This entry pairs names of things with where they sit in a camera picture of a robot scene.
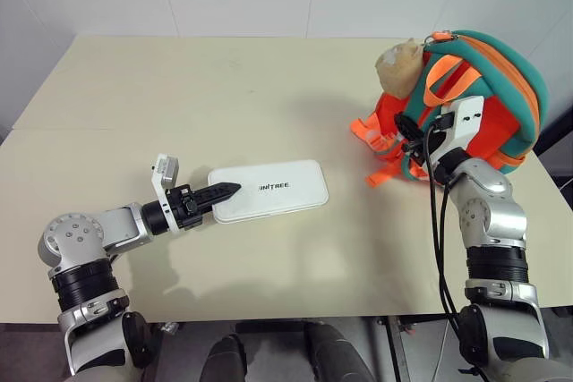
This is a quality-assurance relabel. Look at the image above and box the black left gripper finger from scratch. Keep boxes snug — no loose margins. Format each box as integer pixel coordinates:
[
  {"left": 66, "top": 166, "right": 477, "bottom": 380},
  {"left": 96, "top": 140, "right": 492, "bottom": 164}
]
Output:
[{"left": 196, "top": 182, "right": 244, "bottom": 205}]

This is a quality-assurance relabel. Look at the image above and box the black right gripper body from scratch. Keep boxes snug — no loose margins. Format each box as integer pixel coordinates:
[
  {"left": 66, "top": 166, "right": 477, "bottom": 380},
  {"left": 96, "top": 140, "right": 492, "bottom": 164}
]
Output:
[{"left": 415, "top": 125, "right": 450, "bottom": 166}]

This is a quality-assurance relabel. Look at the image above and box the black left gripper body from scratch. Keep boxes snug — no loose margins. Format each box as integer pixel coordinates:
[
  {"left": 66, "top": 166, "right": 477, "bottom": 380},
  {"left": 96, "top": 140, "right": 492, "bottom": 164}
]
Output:
[{"left": 167, "top": 183, "right": 211, "bottom": 229}]

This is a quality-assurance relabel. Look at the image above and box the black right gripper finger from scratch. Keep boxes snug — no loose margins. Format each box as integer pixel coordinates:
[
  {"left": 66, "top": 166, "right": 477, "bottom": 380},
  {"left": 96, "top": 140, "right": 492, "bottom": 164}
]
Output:
[
  {"left": 400, "top": 140, "right": 425, "bottom": 167},
  {"left": 393, "top": 112, "right": 425, "bottom": 140}
]

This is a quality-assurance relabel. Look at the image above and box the white box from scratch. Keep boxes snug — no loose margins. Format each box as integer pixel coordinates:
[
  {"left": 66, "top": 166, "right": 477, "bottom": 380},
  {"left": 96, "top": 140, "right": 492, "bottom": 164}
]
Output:
[{"left": 207, "top": 158, "right": 330, "bottom": 225}]

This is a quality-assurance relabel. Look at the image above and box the orange and teal backpack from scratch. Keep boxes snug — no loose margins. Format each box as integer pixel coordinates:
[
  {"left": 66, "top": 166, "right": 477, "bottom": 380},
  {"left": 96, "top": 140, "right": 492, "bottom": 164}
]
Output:
[{"left": 350, "top": 30, "right": 552, "bottom": 189}]

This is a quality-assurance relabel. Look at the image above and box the beige plush toy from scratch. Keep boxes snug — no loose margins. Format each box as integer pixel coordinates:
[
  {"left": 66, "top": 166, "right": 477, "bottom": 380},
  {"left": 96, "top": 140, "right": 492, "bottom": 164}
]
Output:
[{"left": 374, "top": 37, "right": 427, "bottom": 99}]

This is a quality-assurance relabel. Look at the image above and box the dark rounded shape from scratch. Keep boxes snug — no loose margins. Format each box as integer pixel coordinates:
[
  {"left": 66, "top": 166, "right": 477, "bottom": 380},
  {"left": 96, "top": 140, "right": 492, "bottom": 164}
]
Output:
[
  {"left": 303, "top": 319, "right": 375, "bottom": 382},
  {"left": 209, "top": 334, "right": 252, "bottom": 382}
]

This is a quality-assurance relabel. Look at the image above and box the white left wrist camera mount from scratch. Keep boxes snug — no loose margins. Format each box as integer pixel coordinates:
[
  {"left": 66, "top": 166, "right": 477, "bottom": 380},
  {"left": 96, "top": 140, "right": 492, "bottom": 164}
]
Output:
[{"left": 150, "top": 155, "right": 185, "bottom": 234}]

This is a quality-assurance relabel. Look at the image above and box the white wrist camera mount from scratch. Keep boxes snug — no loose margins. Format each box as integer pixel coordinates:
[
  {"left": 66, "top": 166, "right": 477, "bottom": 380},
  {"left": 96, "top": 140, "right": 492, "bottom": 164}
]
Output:
[
  {"left": 430, "top": 95, "right": 486, "bottom": 164},
  {"left": 150, "top": 155, "right": 185, "bottom": 234}
]

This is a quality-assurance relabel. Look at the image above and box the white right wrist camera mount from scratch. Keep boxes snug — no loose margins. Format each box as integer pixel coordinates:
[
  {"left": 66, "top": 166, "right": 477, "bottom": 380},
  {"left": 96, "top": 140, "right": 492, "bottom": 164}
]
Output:
[{"left": 430, "top": 95, "right": 486, "bottom": 164}]

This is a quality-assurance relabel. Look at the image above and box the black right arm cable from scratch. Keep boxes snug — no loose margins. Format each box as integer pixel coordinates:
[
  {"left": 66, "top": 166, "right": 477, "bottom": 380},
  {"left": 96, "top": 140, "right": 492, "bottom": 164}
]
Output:
[{"left": 422, "top": 123, "right": 492, "bottom": 381}]

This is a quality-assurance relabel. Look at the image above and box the grey metal table frame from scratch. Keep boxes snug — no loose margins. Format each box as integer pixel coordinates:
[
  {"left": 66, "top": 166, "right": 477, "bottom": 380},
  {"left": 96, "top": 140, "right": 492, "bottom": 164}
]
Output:
[{"left": 374, "top": 313, "right": 453, "bottom": 382}]

